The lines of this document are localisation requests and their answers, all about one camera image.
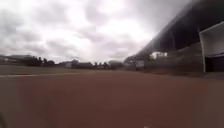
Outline reddish brown track surface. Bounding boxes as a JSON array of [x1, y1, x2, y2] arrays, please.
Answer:
[[0, 70, 224, 128]]

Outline grass field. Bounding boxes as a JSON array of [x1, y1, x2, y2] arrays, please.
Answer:
[[0, 64, 125, 76]]

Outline large grandstand building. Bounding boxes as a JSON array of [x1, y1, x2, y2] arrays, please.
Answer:
[[123, 0, 224, 74]]

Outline row of distant trees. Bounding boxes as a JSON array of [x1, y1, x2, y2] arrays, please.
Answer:
[[0, 54, 124, 70]]

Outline wire mesh fence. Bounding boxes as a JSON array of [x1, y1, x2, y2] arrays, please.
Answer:
[[123, 42, 205, 75]]

